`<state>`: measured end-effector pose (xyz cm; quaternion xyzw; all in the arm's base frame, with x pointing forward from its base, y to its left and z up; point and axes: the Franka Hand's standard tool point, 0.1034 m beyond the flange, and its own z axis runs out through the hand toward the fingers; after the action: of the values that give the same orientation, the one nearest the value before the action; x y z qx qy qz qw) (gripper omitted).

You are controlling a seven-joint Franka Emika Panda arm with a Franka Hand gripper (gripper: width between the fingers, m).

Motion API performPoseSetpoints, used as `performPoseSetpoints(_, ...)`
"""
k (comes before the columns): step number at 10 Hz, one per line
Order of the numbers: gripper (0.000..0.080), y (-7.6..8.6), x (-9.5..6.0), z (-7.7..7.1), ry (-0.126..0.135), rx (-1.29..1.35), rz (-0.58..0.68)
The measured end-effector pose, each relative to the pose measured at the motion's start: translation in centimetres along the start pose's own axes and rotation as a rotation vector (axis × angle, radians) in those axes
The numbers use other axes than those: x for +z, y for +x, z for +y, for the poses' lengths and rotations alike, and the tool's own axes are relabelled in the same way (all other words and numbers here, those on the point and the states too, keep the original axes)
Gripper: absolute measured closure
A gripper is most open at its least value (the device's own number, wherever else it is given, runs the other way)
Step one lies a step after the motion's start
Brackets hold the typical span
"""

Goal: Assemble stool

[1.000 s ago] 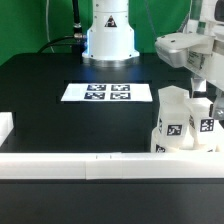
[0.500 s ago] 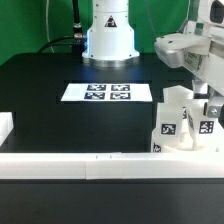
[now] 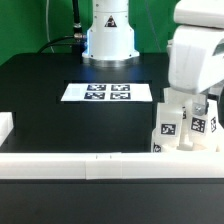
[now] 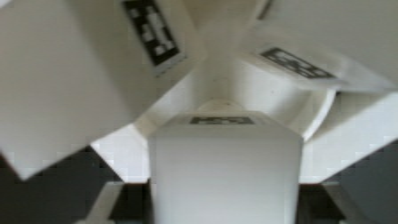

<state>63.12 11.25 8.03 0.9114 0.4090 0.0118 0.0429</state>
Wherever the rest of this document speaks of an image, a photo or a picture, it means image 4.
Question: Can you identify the white fence bar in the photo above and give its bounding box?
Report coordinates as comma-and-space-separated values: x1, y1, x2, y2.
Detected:
300, 93, 398, 184
91, 124, 151, 183

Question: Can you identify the white round stool seat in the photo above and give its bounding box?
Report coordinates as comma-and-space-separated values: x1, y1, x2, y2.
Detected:
133, 0, 336, 137

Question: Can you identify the white right fence bar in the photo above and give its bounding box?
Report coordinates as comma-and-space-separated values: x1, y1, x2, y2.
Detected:
300, 93, 398, 184

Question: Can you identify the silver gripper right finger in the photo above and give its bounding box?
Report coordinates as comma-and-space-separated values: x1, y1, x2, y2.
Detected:
295, 182, 368, 224

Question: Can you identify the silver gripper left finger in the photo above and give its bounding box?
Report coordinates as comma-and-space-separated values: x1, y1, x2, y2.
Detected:
73, 182, 146, 224

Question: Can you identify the white front fence bar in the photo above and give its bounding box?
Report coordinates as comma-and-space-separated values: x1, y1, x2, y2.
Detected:
91, 124, 151, 183

